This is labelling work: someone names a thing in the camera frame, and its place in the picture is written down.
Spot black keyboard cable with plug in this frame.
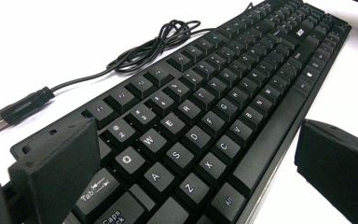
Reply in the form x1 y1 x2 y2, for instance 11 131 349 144
0 2 255 136

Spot black computer keyboard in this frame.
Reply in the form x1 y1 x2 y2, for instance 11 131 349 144
9 0 352 224

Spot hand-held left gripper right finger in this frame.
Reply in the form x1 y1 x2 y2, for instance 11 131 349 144
294 119 358 224

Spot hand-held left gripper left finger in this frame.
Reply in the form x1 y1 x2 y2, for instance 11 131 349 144
7 117 102 224

